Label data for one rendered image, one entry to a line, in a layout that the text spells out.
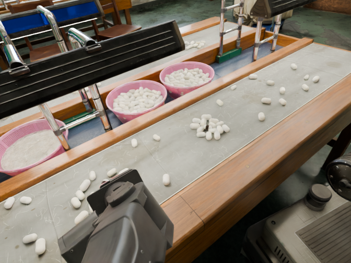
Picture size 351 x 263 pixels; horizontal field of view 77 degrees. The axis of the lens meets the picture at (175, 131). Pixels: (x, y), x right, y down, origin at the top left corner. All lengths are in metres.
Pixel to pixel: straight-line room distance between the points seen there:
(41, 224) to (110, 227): 0.50
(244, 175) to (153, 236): 0.45
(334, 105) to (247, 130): 0.34
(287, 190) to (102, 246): 1.49
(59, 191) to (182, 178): 0.37
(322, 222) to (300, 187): 0.71
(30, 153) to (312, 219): 1.04
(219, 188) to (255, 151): 0.18
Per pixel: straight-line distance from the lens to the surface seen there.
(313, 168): 1.81
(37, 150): 0.94
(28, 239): 0.70
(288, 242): 0.92
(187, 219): 0.57
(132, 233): 0.21
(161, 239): 0.25
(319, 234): 0.97
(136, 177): 0.44
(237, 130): 0.82
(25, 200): 0.77
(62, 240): 0.36
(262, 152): 0.72
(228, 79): 1.07
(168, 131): 0.82
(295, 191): 1.65
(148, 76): 1.16
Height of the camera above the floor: 1.28
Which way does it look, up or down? 41 degrees down
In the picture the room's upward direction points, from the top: 6 degrees counter-clockwise
